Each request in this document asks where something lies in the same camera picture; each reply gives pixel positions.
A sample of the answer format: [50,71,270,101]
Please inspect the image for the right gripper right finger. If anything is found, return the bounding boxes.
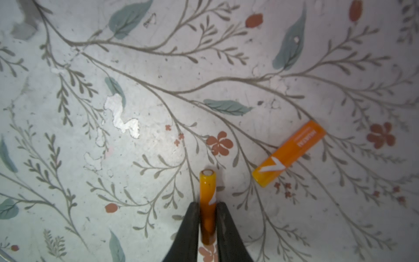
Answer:
[216,202,253,262]

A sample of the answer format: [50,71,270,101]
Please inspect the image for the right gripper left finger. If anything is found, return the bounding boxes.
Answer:
[163,202,200,262]

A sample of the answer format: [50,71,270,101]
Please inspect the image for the orange battery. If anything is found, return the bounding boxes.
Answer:
[199,169,217,246]
[252,120,326,187]

